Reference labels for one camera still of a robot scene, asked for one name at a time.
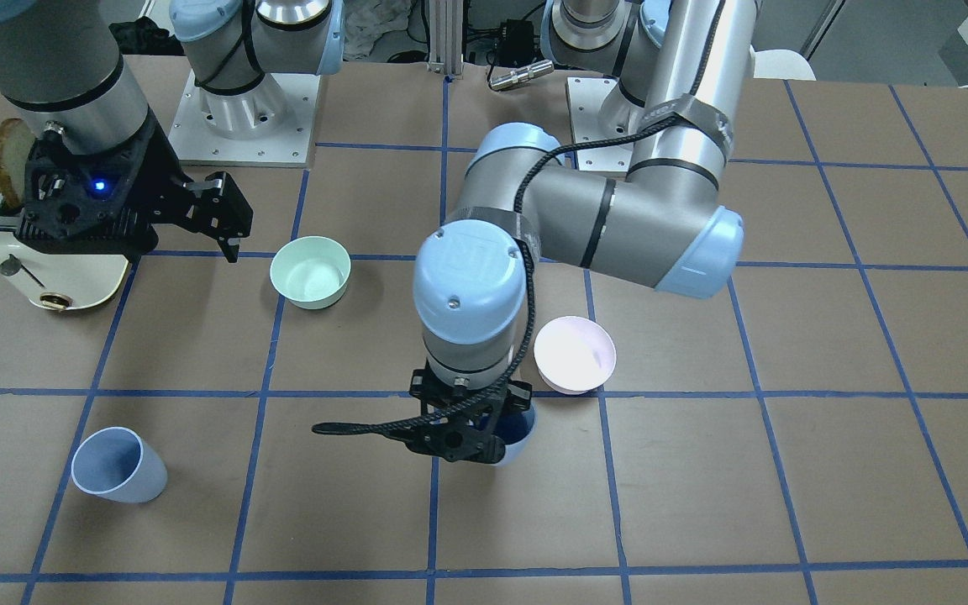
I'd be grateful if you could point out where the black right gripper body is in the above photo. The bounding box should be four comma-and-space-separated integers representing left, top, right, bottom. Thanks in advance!
13, 114, 254, 255

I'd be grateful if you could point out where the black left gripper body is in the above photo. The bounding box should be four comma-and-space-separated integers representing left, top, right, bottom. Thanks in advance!
404, 380, 534, 465

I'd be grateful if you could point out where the blue cup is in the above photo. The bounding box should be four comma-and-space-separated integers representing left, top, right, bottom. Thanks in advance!
71, 426, 168, 504
494, 405, 535, 467

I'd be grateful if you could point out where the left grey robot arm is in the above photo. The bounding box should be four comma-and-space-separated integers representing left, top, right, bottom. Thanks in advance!
372, 1, 761, 464

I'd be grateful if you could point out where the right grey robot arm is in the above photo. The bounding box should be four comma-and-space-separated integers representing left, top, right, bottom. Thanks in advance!
0, 1, 345, 263

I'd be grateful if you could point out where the cream toaster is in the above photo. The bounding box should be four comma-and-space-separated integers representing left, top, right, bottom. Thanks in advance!
0, 231, 130, 311

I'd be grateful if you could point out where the green bowl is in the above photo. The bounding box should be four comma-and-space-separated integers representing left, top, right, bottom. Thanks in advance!
269, 236, 352, 310

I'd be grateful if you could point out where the bread slice in toaster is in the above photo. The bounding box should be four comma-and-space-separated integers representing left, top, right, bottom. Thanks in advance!
0, 118, 37, 212

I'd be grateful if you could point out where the pink bowl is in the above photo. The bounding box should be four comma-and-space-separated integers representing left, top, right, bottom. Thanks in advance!
533, 315, 616, 395

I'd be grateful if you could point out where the white chair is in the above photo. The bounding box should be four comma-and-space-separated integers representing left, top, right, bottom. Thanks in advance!
750, 49, 817, 82

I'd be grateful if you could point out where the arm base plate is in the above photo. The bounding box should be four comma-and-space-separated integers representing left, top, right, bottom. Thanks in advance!
166, 74, 324, 168
567, 76, 643, 179

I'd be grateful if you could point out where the aluminium frame post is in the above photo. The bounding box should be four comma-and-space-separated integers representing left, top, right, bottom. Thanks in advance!
422, 1, 465, 81

